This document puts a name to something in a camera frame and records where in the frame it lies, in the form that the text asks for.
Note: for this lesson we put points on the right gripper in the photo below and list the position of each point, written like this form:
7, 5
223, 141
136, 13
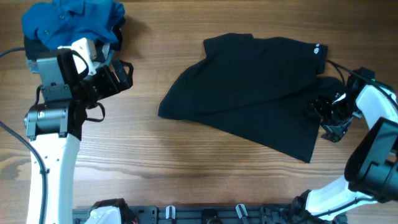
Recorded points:
336, 132

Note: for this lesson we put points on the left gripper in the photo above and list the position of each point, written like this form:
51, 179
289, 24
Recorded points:
105, 73

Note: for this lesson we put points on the black polo shirt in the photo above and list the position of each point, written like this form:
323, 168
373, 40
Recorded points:
258, 89

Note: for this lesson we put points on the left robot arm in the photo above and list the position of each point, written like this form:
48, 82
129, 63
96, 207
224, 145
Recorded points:
54, 129

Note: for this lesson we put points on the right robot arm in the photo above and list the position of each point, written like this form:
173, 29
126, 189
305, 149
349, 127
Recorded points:
369, 176

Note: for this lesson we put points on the beige folded garment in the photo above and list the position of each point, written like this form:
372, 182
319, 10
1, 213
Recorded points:
102, 56

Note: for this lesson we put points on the blue button shirt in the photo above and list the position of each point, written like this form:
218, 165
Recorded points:
60, 23

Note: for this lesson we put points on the light blue denim garment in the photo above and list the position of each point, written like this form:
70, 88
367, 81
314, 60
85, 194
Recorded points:
100, 59

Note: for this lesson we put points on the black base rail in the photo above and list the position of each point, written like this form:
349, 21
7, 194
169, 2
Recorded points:
264, 214

